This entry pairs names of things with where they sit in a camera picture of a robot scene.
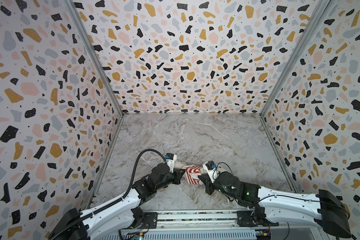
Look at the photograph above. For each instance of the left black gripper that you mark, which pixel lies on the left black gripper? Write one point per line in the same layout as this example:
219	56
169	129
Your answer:
176	171

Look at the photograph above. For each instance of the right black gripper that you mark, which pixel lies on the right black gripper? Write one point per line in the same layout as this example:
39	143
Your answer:
209	184

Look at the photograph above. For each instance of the white plush teddy bear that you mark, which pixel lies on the white plush teddy bear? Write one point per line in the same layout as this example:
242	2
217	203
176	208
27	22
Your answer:
180	165

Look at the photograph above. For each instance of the red white striped knit sweater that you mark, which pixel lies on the red white striped knit sweater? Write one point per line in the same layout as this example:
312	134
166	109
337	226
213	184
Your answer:
192	174

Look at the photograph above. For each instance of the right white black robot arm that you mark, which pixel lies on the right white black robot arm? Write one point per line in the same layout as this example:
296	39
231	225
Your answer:
271	207

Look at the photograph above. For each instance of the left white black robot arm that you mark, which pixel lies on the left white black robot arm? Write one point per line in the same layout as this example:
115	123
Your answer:
119	213

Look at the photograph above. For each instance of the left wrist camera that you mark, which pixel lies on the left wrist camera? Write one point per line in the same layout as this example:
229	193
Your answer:
170	160

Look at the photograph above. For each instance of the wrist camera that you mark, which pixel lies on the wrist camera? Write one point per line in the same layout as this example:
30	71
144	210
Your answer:
170	160
212	170

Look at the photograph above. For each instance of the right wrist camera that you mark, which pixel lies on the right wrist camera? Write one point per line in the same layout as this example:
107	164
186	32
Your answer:
212	170

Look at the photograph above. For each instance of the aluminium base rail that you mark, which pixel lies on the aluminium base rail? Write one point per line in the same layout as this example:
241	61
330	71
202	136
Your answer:
195	220

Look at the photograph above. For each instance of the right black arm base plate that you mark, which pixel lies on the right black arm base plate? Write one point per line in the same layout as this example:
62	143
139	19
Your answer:
248	218

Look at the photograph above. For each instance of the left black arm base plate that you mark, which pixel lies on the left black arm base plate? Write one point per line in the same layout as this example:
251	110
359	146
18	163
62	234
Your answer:
148	221

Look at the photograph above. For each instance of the white vented cable duct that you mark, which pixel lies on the white vented cable duct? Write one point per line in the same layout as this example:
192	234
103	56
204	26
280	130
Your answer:
197	235

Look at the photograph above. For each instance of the left aluminium corner post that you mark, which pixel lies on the left aluminium corner post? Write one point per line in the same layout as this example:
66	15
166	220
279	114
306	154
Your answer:
75	17

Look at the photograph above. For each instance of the aluminium corner post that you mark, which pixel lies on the aluminium corner post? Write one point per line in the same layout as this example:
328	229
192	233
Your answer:
318	13
75	17

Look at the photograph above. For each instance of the right aluminium corner post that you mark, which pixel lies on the right aluminium corner post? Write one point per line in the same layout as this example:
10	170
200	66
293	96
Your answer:
318	13

